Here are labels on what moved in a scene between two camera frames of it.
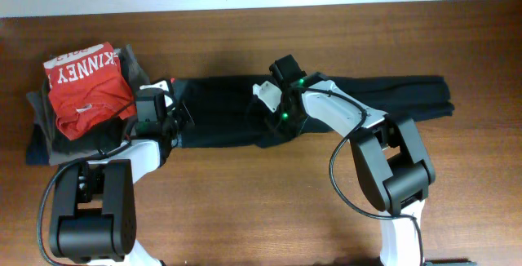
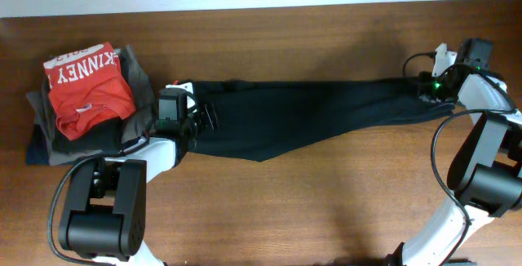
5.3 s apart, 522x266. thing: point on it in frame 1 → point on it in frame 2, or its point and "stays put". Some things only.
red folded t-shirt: x=88 y=90 stays put
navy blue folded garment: x=37 y=152 stays put
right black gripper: x=274 y=122 → x=425 y=78
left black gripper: x=186 y=117 → x=209 y=117
